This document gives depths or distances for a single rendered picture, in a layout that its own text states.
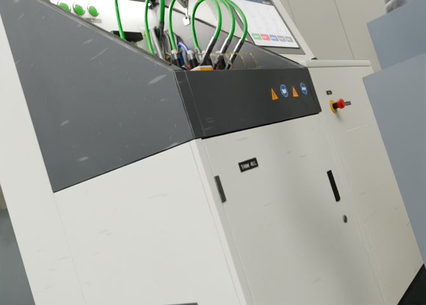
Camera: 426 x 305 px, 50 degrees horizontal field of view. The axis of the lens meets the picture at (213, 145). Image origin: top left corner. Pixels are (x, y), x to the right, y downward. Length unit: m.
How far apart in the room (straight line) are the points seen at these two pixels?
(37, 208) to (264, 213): 0.73
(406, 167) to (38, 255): 1.13
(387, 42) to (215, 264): 0.58
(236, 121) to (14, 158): 0.76
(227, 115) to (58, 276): 0.75
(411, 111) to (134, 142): 0.62
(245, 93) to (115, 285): 0.63
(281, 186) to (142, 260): 0.41
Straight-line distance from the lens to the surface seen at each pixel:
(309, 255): 1.29
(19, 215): 1.62
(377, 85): 0.94
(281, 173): 1.25
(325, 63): 1.76
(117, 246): 1.26
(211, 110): 1.07
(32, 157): 1.49
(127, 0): 1.84
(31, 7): 1.43
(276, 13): 2.30
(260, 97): 1.27
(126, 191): 1.18
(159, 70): 1.05
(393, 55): 0.96
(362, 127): 1.89
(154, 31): 1.34
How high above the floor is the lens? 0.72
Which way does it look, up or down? 3 degrees up
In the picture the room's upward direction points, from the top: 18 degrees counter-clockwise
